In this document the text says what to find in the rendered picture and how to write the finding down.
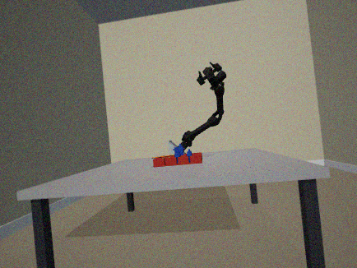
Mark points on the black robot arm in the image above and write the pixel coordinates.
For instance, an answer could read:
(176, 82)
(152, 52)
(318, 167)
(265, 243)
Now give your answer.
(213, 120)

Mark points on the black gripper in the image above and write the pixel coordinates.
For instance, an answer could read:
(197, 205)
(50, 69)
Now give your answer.
(210, 76)

